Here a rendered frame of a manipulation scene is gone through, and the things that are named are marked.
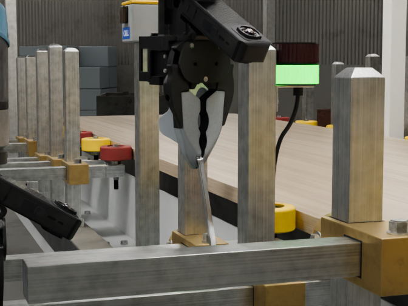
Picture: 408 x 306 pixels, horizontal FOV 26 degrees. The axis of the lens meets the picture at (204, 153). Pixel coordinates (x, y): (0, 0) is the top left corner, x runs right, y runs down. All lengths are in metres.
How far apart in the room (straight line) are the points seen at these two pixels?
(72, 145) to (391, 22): 1.01
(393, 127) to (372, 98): 1.85
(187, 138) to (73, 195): 1.30
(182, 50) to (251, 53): 0.08
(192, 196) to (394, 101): 1.45
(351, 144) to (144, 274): 0.23
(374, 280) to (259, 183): 0.32
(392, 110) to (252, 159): 1.64
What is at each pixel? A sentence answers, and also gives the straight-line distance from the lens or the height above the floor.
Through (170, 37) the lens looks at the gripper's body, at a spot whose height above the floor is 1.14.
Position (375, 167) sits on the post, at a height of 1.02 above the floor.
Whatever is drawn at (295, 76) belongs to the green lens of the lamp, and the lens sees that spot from 1.04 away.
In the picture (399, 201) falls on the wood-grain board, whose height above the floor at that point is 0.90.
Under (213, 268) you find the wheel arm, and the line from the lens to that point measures 0.73.
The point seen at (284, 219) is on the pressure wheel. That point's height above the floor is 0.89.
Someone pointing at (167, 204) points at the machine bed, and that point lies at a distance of 2.16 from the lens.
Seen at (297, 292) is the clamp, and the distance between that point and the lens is 1.01.
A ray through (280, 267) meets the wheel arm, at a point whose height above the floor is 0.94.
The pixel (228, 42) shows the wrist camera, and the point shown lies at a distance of 0.93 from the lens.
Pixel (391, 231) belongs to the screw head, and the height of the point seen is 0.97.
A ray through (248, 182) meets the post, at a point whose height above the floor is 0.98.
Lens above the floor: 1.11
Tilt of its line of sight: 6 degrees down
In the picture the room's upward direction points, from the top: straight up
